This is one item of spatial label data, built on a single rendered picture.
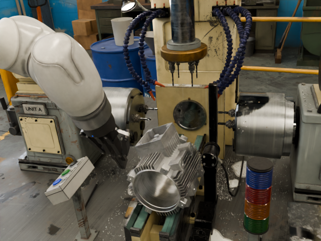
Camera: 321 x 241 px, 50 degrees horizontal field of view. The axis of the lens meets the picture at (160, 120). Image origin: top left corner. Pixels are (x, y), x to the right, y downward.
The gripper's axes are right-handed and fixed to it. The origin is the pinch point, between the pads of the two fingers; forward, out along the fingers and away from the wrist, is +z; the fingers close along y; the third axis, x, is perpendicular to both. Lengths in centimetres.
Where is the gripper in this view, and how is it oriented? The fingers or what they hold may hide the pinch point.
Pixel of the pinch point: (120, 158)
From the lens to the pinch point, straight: 93.0
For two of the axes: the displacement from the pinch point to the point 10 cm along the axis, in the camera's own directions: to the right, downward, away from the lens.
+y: -9.6, -0.6, 2.8
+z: 2.0, 5.6, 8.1
